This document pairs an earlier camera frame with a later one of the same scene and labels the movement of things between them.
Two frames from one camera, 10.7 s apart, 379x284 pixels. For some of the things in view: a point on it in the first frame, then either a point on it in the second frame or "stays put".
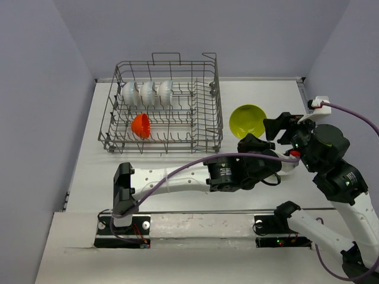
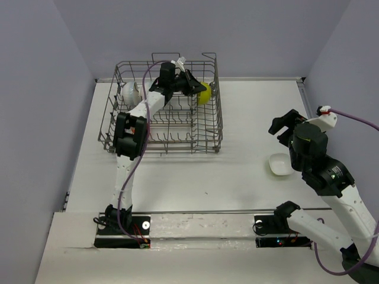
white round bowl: (148, 93) stays put
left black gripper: (250, 141) → (192, 86)
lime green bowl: (246, 119) → (205, 96)
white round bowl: (129, 93) stays put
